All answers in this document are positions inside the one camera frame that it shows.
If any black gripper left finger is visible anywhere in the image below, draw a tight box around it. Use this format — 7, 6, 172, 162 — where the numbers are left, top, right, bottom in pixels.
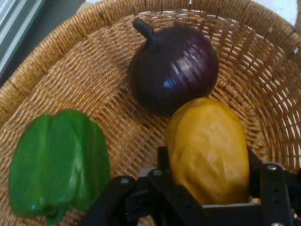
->
82, 145, 204, 226

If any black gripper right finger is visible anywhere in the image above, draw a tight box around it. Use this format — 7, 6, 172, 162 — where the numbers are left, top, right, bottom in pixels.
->
246, 148, 301, 226

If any yellow-brown potato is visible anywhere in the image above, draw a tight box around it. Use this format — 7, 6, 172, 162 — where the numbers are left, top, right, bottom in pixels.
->
165, 97, 250, 206

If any green bell pepper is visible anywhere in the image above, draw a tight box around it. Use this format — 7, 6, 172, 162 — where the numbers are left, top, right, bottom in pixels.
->
8, 109, 111, 226

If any purple red onion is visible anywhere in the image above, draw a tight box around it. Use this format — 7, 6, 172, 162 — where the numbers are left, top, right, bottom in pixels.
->
127, 17, 220, 118

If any woven wicker basket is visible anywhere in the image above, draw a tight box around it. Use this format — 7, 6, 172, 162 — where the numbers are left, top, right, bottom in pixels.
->
0, 0, 301, 226

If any aluminium wall rail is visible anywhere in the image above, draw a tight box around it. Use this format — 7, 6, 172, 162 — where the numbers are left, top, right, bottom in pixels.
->
0, 0, 51, 80

